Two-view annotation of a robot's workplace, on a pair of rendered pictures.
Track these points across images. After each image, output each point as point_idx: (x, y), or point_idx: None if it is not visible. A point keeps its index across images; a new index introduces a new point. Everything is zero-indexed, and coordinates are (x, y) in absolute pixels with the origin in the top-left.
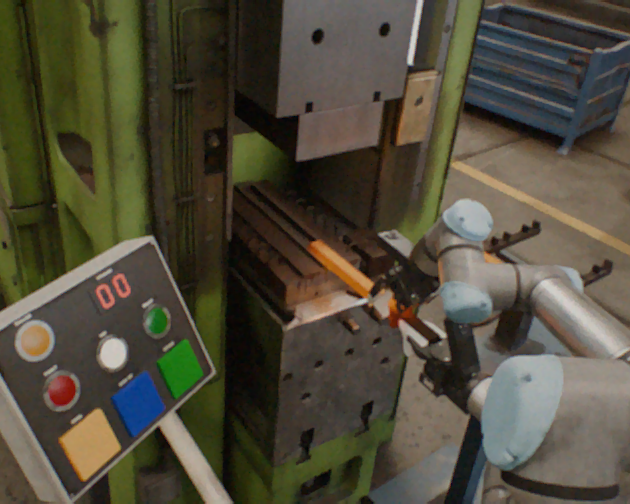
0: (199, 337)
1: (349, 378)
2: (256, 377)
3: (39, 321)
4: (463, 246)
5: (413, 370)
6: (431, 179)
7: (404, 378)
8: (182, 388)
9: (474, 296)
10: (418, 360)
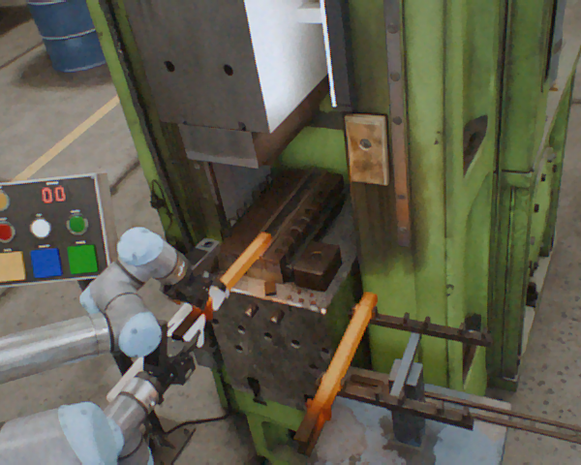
0: None
1: (278, 359)
2: None
3: (4, 192)
4: (116, 261)
5: (571, 460)
6: (426, 231)
7: (550, 458)
8: (77, 270)
9: (83, 295)
10: None
